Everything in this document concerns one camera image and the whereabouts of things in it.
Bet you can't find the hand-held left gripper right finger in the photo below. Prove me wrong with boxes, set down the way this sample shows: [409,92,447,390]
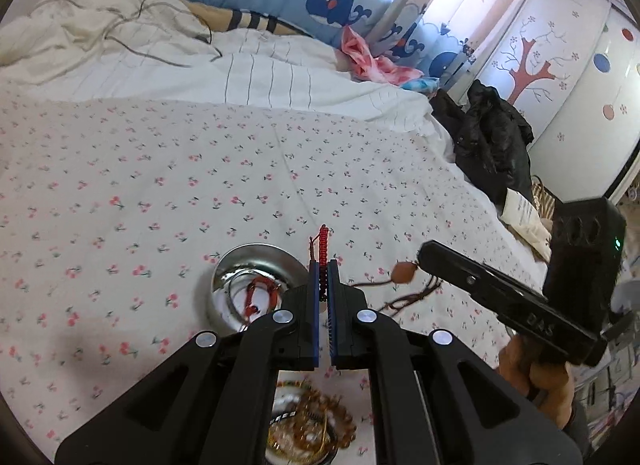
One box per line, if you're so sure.
[327,265,583,465]

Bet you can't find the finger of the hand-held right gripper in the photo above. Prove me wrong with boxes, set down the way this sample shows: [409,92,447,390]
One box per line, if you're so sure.
[417,240,549,317]

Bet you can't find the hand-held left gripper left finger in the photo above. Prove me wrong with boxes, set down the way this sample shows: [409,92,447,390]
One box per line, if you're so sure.
[54,261,323,465]

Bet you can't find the red bead bracelet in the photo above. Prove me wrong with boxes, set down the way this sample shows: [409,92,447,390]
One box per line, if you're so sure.
[307,226,333,303]

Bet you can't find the brown cord pendant necklace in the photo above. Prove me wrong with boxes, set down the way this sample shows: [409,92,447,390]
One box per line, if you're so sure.
[372,260,446,317]

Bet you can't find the empty-looking steel bowl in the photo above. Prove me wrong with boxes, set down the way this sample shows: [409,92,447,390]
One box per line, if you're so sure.
[209,243,312,337]

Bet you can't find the pile of bead jewelry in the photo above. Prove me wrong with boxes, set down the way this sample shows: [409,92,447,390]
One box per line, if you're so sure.
[267,380,358,456]

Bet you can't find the steel bowl with jewelry pile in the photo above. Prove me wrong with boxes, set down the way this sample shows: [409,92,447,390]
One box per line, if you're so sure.
[264,380,358,465]

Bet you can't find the person's right hand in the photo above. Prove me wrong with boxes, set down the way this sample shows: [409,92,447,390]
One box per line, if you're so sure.
[497,334,577,430]

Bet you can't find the white paper bag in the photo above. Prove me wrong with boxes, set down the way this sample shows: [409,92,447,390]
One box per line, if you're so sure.
[500,189,553,261]

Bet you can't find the wicker basket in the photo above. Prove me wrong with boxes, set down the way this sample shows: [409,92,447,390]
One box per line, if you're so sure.
[530,176,558,220]

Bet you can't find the silver bangle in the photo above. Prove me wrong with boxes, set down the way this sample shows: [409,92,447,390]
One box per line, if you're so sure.
[226,269,281,332]

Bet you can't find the black jacket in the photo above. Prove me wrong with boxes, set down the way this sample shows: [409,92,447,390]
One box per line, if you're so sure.
[430,80,536,206]

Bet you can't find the white wardrobe with tree decal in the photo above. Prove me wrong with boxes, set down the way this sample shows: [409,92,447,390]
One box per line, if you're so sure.
[480,0,640,196]

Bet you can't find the cherry print bed sheet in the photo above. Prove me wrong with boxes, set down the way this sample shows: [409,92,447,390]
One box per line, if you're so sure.
[0,95,551,465]

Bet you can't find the light blue cloth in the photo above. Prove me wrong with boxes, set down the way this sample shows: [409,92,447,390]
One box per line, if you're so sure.
[400,76,441,96]

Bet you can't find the white lined duvet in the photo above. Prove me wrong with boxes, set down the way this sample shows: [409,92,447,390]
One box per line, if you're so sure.
[0,0,453,160]

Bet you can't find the pink cloth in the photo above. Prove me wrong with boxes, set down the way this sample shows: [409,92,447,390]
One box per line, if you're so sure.
[340,25,423,83]

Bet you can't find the tan navy striped pillow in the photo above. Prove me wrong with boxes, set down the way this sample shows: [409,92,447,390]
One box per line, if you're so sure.
[180,0,301,38]

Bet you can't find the blue whale print curtain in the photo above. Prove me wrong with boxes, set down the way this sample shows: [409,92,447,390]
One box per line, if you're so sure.
[132,0,476,80]

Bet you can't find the red cord bracelet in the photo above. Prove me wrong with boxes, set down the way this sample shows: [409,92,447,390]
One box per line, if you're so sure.
[241,277,283,322]

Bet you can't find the grey cable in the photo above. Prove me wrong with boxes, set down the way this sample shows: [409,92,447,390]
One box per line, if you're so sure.
[35,0,223,68]

